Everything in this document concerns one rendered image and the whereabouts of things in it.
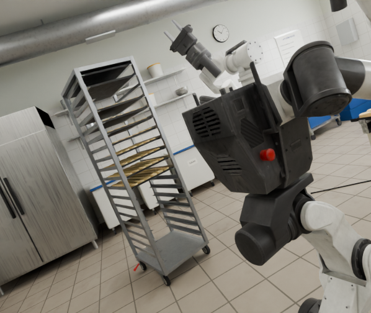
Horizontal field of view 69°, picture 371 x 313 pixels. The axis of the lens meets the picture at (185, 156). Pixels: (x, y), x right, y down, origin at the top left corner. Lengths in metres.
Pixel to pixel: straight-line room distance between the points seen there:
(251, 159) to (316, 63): 0.26
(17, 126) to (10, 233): 1.32
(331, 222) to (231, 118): 0.48
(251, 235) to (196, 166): 3.51
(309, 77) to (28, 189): 3.61
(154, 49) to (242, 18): 1.87
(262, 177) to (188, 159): 3.53
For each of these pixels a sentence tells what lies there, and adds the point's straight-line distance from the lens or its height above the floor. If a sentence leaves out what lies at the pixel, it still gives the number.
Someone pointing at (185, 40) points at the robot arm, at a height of 1.50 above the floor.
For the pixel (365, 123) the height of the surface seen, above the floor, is 0.89.
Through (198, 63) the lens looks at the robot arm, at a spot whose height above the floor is 1.40.
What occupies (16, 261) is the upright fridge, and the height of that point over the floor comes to 0.34.
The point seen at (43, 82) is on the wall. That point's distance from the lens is 4.88.
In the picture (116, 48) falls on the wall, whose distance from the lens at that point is 4.97.
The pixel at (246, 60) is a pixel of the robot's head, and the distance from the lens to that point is 0.83.
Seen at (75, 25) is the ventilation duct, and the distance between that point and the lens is 3.94.
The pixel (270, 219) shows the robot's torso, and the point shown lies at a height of 0.87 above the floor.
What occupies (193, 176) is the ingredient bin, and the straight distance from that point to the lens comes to 4.25.
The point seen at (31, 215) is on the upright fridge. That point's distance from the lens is 3.97.
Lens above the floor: 1.22
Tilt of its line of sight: 8 degrees down
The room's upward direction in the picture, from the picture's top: 22 degrees counter-clockwise
